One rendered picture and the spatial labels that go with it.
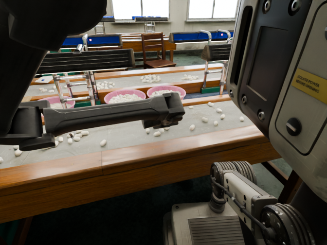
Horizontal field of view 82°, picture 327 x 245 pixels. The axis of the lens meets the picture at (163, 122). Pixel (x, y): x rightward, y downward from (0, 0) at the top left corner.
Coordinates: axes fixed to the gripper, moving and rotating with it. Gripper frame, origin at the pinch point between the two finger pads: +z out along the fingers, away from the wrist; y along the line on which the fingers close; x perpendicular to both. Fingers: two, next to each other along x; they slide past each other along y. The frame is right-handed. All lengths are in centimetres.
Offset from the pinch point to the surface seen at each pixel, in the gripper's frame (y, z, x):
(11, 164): 61, 5, 7
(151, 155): 7.0, -5.0, 13.5
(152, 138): 3.7, 7.9, 6.2
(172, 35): -28, 42, -66
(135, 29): -56, 410, -319
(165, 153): 1.5, -5.1, 13.7
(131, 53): 8.1, -2.5, -31.2
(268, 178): -100, 68, 54
